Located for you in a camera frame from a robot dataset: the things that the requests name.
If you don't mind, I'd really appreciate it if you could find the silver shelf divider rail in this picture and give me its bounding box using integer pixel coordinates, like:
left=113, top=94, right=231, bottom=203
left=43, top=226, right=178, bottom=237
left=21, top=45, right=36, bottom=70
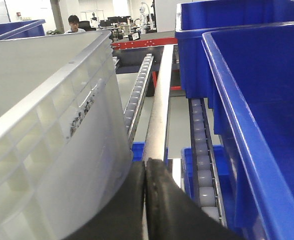
left=142, top=44, right=174, bottom=163

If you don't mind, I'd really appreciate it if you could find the blue bin lower shelf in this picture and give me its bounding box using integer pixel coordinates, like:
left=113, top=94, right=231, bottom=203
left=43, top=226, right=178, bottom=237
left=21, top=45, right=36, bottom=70
left=131, top=141, right=234, bottom=226

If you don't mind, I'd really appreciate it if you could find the blue bin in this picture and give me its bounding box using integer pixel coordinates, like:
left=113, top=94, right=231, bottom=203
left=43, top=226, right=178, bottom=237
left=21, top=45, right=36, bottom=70
left=0, top=19, right=46, bottom=40
left=175, top=0, right=294, bottom=99
left=202, top=23, right=294, bottom=240

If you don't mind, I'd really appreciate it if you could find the white humanoid robot background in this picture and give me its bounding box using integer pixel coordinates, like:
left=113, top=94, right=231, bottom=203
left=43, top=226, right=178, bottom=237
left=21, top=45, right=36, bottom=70
left=139, top=2, right=152, bottom=35

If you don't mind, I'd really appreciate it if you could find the blue bin far left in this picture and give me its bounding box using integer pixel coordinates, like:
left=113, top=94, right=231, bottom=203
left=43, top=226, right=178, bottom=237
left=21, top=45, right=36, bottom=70
left=0, top=19, right=46, bottom=40

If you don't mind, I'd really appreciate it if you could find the seated person in background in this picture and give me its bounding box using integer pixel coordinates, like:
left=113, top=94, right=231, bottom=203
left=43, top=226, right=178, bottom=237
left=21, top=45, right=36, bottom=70
left=65, top=15, right=86, bottom=34

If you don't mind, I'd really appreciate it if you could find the white roller track right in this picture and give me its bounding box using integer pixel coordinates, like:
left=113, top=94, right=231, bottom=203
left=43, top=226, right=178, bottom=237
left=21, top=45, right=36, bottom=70
left=189, top=98, right=227, bottom=228

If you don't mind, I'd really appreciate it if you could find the white plastic tote bin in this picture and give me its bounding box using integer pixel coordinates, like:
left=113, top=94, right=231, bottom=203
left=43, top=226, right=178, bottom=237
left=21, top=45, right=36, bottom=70
left=0, top=30, right=131, bottom=240

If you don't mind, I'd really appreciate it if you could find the white roller track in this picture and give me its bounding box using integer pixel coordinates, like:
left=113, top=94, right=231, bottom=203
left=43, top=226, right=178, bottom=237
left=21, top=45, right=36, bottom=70
left=123, top=53, right=154, bottom=147
left=189, top=98, right=227, bottom=228

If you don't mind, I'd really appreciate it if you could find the blue bin far right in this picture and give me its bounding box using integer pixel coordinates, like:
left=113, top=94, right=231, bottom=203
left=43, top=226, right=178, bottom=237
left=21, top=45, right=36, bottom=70
left=175, top=0, right=294, bottom=99

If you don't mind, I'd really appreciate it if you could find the blue bin near right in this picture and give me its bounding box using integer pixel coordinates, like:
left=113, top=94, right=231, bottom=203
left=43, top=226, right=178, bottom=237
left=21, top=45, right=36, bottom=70
left=202, top=23, right=294, bottom=240

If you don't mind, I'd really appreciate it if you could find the red shelf frame beam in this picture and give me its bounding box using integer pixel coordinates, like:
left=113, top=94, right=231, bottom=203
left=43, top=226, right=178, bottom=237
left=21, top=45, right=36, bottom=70
left=111, top=37, right=178, bottom=50

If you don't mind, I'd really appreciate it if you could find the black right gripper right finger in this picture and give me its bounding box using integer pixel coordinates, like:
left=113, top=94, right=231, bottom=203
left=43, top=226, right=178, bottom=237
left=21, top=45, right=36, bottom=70
left=146, top=158, right=242, bottom=240

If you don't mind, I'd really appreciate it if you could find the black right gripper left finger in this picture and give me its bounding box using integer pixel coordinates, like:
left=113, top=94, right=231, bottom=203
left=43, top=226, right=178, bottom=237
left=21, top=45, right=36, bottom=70
left=65, top=161, right=145, bottom=240

